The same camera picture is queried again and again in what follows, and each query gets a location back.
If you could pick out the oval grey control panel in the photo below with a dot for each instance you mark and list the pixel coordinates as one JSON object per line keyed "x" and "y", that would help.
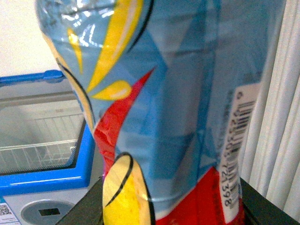
{"x": 45, "y": 212}

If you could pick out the white wire freezer basket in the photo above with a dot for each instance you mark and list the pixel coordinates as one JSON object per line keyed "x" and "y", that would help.
{"x": 43, "y": 143}

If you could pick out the white curtain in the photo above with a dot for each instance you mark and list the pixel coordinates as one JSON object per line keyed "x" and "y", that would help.
{"x": 270, "y": 158}

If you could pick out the blue energy efficiency label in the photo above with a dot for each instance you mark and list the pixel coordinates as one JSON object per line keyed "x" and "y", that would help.
{"x": 6, "y": 214}

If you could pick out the blue sports drink bottle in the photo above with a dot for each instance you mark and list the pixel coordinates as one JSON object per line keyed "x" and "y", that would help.
{"x": 167, "y": 88}

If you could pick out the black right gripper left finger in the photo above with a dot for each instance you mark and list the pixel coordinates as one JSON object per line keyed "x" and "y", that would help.
{"x": 88, "y": 211}

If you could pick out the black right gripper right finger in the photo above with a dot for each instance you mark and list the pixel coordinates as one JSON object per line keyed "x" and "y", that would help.
{"x": 259, "y": 211}

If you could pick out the white blue chest freezer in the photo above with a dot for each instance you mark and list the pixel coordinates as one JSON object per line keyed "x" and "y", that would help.
{"x": 68, "y": 184}

